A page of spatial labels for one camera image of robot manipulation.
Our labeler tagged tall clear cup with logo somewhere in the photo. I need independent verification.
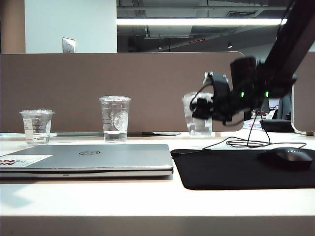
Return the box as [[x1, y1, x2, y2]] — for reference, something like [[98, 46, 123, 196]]
[[98, 95, 131, 143]]

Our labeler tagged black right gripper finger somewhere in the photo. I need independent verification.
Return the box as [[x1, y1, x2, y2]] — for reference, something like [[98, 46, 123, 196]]
[[196, 97, 214, 107], [191, 106, 213, 120]]

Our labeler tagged short clear cup with label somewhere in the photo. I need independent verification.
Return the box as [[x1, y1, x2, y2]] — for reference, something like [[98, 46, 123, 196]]
[[19, 109, 55, 145]]

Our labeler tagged silver Dell laptop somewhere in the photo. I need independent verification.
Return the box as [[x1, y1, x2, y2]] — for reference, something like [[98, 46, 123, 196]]
[[0, 144, 174, 179]]

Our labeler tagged stack of papers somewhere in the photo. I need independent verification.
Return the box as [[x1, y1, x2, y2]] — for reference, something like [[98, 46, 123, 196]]
[[243, 118, 262, 130]]

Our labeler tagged black computer mouse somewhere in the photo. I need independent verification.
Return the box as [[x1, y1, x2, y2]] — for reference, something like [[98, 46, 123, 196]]
[[257, 147, 314, 170]]

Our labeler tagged metal wall switch plate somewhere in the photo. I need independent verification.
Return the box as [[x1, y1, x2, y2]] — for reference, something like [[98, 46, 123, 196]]
[[62, 37, 76, 53]]

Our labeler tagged thin black mouse cable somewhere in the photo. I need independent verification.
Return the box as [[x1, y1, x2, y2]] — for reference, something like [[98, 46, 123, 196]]
[[202, 110, 273, 150]]

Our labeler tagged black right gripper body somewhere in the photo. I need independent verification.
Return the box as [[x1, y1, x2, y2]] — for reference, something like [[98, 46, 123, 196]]
[[210, 73, 234, 124]]

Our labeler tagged black mouse pad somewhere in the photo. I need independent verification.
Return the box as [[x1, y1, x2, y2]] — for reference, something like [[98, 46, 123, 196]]
[[170, 148, 315, 191]]

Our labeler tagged brown desk divider panel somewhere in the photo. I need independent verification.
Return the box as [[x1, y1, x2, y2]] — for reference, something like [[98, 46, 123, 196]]
[[0, 51, 247, 134]]

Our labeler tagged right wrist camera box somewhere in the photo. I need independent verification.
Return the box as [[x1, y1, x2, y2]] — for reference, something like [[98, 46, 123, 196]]
[[203, 71, 228, 86]]

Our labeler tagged black bag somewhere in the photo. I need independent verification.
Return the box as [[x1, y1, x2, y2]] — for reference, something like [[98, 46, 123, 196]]
[[259, 119, 294, 133]]

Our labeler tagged white red sticker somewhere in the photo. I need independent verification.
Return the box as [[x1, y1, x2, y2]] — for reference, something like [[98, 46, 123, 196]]
[[0, 154, 54, 168]]

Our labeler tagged long ceiling light strip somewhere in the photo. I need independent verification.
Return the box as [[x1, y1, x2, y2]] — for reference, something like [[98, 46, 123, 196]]
[[116, 18, 288, 26]]

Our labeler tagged clear plastic cup with lid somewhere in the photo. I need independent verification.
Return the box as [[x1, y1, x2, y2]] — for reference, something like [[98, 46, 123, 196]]
[[181, 91, 214, 138]]

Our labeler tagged brown divider panel white edge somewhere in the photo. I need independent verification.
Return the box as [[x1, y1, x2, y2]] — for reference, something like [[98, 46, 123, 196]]
[[291, 51, 315, 135]]

